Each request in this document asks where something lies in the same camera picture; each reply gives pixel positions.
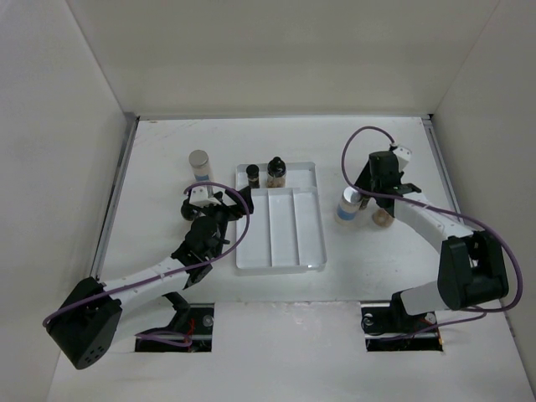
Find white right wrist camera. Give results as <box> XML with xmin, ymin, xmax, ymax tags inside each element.
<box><xmin>389</xmin><ymin>142</ymin><xmax>412</xmax><ymax>172</ymax></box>

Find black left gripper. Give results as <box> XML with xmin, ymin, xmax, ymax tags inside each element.
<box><xmin>197</xmin><ymin>187</ymin><xmax>252</xmax><ymax>259</ymax></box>

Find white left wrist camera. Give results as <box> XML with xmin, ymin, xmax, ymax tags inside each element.
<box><xmin>188</xmin><ymin>186</ymin><xmax>221</xmax><ymax>208</ymax></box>

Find small black-cap spice bottle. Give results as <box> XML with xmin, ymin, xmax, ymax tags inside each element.
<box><xmin>245</xmin><ymin>164</ymin><xmax>260</xmax><ymax>189</ymax></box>

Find silver-lid blue-label jar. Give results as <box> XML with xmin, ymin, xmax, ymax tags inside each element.
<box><xmin>334</xmin><ymin>187</ymin><xmax>363</xmax><ymax>225</ymax></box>

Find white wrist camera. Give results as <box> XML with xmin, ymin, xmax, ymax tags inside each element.
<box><xmin>188</xmin><ymin>186</ymin><xmax>221</xmax><ymax>208</ymax></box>
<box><xmin>389</xmin><ymin>142</ymin><xmax>412</xmax><ymax>172</ymax></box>

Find pink-lid spice jar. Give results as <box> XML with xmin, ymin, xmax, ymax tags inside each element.
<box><xmin>372</xmin><ymin>209</ymin><xmax>394</xmax><ymax>229</ymax></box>

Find silver-lid white bead jar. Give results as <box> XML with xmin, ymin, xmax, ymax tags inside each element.
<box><xmin>188</xmin><ymin>150</ymin><xmax>213</xmax><ymax>182</ymax></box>

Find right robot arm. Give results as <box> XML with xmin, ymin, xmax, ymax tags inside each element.
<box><xmin>356</xmin><ymin>149</ymin><xmax>509</xmax><ymax>334</ymax></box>

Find black pump-top clear bottle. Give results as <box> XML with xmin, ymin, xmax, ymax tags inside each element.
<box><xmin>266</xmin><ymin>157</ymin><xmax>286</xmax><ymax>188</ymax></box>

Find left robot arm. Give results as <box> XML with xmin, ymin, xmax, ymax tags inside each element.
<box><xmin>43</xmin><ymin>183</ymin><xmax>254</xmax><ymax>370</ymax></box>

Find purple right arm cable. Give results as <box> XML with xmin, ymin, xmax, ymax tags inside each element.
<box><xmin>341</xmin><ymin>126</ymin><xmax>524</xmax><ymax>343</ymax></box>

